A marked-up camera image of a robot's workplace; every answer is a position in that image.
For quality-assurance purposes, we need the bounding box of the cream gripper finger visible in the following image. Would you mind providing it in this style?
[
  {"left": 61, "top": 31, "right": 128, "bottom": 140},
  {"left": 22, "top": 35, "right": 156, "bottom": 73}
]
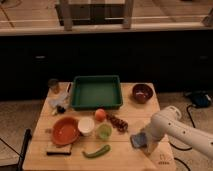
[{"left": 144, "top": 142, "right": 158, "bottom": 155}]

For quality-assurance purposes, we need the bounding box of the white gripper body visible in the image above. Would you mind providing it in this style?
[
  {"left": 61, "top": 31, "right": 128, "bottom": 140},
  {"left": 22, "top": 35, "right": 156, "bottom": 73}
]
[{"left": 144, "top": 125, "right": 165, "bottom": 145}]

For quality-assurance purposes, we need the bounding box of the blue sponge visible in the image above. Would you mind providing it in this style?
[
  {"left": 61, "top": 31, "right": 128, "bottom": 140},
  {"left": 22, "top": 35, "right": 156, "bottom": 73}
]
[{"left": 130, "top": 132, "right": 147, "bottom": 149}]

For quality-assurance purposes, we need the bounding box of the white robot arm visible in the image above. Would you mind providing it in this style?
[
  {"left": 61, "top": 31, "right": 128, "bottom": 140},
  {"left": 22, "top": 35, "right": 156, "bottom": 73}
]
[{"left": 143, "top": 106, "right": 213, "bottom": 159}]

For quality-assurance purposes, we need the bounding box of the green plastic tray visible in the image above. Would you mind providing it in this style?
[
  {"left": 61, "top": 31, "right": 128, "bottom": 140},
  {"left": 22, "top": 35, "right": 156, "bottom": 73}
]
[{"left": 70, "top": 75, "right": 123, "bottom": 110}]

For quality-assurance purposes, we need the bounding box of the dark grape bunch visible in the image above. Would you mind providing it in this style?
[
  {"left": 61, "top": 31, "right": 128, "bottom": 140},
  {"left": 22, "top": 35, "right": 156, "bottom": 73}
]
[{"left": 107, "top": 114, "right": 128, "bottom": 133}]

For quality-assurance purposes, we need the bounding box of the dark red bowl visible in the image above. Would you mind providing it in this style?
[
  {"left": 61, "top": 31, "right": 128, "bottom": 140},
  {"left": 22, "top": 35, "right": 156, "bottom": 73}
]
[{"left": 132, "top": 84, "right": 153, "bottom": 104}]

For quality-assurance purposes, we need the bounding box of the green chili pepper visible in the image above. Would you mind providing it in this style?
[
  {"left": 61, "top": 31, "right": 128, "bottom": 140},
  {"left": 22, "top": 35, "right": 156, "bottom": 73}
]
[{"left": 82, "top": 145, "right": 111, "bottom": 158}]

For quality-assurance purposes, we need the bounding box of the light green cup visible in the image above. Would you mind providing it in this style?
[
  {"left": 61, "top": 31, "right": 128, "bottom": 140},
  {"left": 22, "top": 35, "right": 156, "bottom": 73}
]
[{"left": 96, "top": 123, "right": 112, "bottom": 140}]

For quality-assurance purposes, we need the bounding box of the dark blue object on floor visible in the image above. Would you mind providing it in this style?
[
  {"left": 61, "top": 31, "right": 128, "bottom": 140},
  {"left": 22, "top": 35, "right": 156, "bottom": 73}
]
[{"left": 190, "top": 92, "right": 212, "bottom": 108}]

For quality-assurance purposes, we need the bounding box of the orange peach fruit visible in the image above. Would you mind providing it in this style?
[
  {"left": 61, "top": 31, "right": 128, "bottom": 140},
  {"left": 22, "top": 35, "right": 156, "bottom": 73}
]
[{"left": 95, "top": 109, "right": 106, "bottom": 122}]

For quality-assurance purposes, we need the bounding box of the white cup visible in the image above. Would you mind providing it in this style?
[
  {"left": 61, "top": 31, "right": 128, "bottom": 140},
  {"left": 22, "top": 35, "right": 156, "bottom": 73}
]
[{"left": 78, "top": 117, "right": 95, "bottom": 136}]

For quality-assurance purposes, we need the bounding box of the orange bowl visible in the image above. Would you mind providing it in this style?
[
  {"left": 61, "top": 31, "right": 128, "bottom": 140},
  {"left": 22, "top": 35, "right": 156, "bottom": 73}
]
[{"left": 51, "top": 117, "right": 80, "bottom": 146}]

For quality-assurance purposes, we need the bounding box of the small wooden board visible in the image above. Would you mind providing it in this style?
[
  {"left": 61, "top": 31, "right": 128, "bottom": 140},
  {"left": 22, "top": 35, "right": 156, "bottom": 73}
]
[{"left": 46, "top": 142, "right": 72, "bottom": 155}]

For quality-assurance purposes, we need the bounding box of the crumpled clear plastic bag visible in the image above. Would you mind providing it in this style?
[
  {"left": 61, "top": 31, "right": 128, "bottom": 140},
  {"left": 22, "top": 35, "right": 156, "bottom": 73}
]
[{"left": 48, "top": 92, "right": 69, "bottom": 115}]

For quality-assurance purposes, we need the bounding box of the black pole left of table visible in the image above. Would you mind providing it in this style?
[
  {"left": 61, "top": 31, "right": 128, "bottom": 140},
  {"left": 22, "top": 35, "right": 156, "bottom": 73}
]
[{"left": 16, "top": 129, "right": 32, "bottom": 171}]

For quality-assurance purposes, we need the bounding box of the black cable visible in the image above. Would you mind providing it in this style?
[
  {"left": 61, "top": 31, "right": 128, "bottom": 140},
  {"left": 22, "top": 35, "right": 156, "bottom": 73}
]
[{"left": 168, "top": 103, "right": 198, "bottom": 152}]

